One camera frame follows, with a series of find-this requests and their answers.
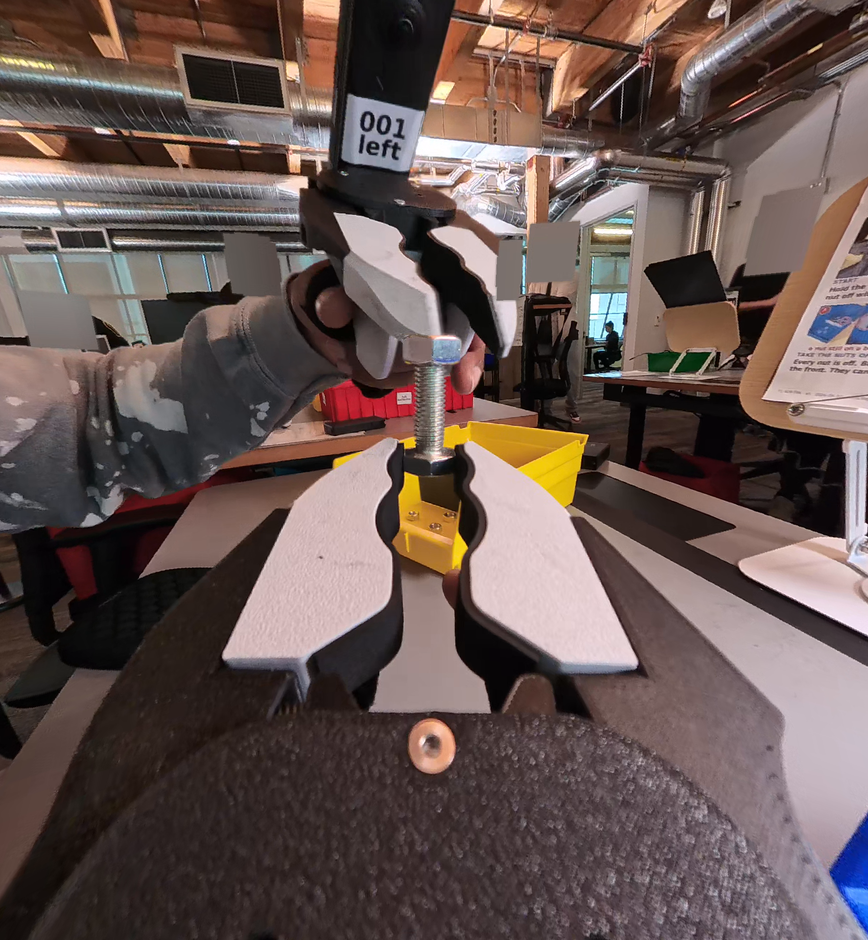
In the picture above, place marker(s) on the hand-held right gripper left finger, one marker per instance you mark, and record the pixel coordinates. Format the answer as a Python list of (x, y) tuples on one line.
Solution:
[(316, 573)]

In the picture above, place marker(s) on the dark desk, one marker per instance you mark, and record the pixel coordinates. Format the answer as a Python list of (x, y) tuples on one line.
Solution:
[(669, 385)]

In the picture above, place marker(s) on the yellow plastic bin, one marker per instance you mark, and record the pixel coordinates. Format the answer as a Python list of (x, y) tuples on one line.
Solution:
[(529, 455)]

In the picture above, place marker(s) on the wooden edged desk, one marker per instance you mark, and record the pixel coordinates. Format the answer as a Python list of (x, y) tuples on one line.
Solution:
[(309, 440)]

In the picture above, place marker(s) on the flat black box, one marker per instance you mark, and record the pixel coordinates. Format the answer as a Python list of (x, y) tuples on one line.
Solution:
[(353, 425)]

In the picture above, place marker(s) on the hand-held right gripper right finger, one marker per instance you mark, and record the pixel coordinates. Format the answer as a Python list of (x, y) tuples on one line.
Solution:
[(536, 580)]

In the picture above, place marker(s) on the black mesh office chair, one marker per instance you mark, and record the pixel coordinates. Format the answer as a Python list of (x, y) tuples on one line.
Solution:
[(125, 617)]

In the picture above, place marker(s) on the person's left hand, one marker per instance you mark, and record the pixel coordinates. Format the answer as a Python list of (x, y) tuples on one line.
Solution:
[(333, 310)]

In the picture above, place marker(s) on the ceiling air vent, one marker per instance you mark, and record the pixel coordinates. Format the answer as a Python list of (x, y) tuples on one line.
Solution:
[(234, 81)]

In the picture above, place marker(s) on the silver ventilation duct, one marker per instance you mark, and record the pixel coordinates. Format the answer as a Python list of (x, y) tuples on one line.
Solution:
[(74, 95), (110, 191), (727, 51)]

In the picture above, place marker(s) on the black board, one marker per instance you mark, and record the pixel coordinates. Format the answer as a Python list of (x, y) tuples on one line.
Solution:
[(687, 279)]

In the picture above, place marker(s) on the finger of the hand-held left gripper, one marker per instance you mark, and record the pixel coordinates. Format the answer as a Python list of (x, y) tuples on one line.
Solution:
[(386, 286), (478, 264)]

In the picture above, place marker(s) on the person's left forearm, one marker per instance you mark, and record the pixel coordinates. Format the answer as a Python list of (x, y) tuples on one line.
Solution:
[(110, 418)]

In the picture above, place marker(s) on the silver hex bolt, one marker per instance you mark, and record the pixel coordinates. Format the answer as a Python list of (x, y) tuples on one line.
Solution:
[(430, 404)]

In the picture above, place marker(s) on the white clipboard stand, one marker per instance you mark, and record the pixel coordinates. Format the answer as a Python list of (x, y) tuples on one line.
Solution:
[(808, 580)]

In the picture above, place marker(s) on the red plastic bin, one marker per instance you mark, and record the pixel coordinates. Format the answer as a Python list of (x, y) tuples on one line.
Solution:
[(375, 405)]

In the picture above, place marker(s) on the printed instruction sheet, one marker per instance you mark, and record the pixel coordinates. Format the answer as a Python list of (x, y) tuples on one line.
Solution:
[(845, 323)]

